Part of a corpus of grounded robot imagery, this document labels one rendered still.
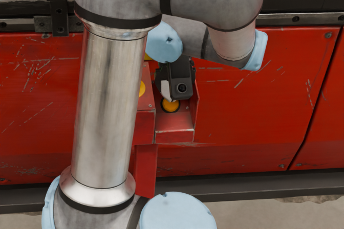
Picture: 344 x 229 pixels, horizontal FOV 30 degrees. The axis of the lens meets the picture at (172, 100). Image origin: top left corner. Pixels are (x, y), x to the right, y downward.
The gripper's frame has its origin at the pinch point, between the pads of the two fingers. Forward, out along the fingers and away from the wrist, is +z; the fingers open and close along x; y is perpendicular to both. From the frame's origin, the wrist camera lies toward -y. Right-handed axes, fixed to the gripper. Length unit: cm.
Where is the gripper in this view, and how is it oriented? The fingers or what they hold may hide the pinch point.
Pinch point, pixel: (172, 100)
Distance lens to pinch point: 147.4
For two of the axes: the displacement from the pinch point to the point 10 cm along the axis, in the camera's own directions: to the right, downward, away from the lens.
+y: -1.2, -7.7, 6.2
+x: -9.9, 0.5, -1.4
